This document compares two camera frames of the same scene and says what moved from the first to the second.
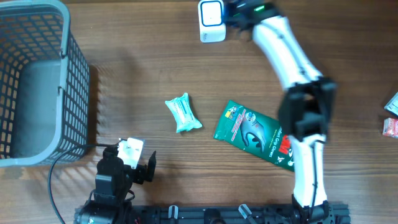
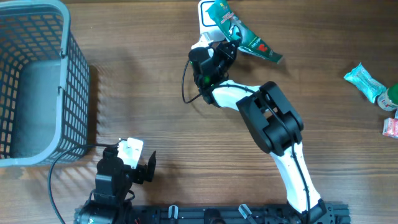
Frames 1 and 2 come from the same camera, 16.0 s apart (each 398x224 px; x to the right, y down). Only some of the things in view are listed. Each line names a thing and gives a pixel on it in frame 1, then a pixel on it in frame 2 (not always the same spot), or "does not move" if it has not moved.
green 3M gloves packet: x=255 y=134 to x=234 y=30
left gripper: x=145 y=173 does not move
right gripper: x=229 y=10 to x=227 y=55
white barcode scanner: x=211 y=15 does not move
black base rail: x=326 y=213 does not move
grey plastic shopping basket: x=45 y=83 does not move
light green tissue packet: x=183 y=114 to x=359 y=78
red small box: x=390 y=127 does not move
